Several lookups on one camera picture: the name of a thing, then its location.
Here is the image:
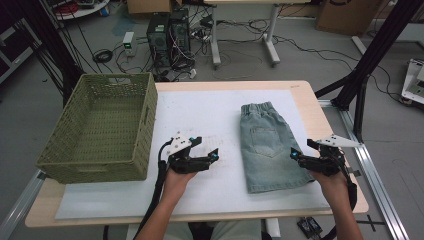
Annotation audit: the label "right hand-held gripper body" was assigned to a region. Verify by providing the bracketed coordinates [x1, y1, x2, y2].
[297, 133, 363, 178]

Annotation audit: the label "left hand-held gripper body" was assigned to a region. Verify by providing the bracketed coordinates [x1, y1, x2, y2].
[165, 131, 214, 175]

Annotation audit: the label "light blue denim shorts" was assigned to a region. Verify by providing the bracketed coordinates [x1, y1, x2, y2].
[239, 101, 316, 194]

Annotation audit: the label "green woven basket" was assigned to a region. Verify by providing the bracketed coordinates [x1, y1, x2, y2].
[35, 72, 159, 185]

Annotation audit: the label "person's left hand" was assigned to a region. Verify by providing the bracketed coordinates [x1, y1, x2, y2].
[162, 166, 199, 202]

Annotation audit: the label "person's right hand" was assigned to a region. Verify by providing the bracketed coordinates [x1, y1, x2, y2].
[308, 168, 352, 210]

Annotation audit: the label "black foot pedal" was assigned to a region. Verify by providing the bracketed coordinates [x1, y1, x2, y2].
[296, 216, 324, 239]

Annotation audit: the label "person's legs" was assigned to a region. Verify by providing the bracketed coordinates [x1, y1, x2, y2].
[126, 219, 264, 240]

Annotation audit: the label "black computer tower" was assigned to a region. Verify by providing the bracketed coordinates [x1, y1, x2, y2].
[145, 13, 171, 68]
[168, 8, 197, 71]

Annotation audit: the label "white machine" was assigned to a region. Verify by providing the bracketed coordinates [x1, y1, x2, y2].
[401, 59, 424, 106]

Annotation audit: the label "white box with green light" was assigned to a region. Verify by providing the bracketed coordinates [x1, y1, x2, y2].
[122, 31, 136, 56]

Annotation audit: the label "large cardboard box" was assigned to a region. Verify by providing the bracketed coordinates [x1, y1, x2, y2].
[315, 0, 384, 36]

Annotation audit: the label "white desk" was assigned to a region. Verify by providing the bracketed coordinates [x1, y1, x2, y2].
[203, 0, 313, 68]

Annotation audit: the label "open cardboard box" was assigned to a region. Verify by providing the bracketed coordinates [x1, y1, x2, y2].
[126, 0, 183, 15]

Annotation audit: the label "round white table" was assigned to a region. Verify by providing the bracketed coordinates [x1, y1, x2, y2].
[49, 0, 111, 21]

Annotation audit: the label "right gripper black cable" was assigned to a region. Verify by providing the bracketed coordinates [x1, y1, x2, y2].
[319, 149, 359, 240]

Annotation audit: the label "aluminium floor rail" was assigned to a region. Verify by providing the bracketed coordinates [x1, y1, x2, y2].
[318, 99, 411, 240]
[0, 169, 48, 240]

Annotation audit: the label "black metal frame stand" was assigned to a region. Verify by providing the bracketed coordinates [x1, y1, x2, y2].
[0, 0, 105, 108]
[314, 0, 424, 144]

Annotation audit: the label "coiled black cable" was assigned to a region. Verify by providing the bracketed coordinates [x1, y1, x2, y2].
[92, 48, 115, 65]

